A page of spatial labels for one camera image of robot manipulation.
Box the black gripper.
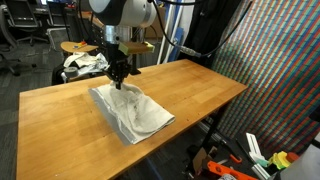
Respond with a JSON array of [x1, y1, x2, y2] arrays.
[[105, 42, 132, 90]]

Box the white woven towel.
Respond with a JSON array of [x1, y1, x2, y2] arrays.
[[94, 82, 177, 145]]

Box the grey tape roll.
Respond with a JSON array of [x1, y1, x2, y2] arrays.
[[63, 66, 79, 79]]

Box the round wooden stool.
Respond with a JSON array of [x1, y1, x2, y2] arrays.
[[59, 40, 100, 54]]

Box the brown cardboard box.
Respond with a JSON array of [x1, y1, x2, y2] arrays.
[[145, 6, 168, 39]]

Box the white pipes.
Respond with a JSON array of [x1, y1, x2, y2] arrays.
[[156, 3, 184, 64]]

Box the blue board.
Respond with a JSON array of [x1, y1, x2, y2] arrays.
[[166, 26, 185, 63]]

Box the black hanging cloth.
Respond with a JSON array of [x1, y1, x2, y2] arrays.
[[176, 0, 242, 68]]

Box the black office chair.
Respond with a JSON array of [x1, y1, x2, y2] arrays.
[[0, 0, 51, 76]]

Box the open cardboard box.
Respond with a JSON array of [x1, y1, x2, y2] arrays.
[[191, 146, 218, 174]]

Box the white aluminium brackets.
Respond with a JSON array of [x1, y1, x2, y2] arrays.
[[245, 132, 269, 180]]

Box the multicoloured patterned partition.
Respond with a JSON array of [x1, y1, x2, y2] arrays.
[[199, 0, 320, 158]]

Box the yellow green plastic object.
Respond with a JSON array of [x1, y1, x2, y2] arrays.
[[268, 150, 293, 169]]

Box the red round object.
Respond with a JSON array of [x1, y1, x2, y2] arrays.
[[286, 152, 301, 164]]

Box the black camera stand pole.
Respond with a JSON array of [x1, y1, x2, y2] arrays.
[[129, 53, 143, 76]]

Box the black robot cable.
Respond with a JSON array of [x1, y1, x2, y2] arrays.
[[148, 0, 254, 58]]

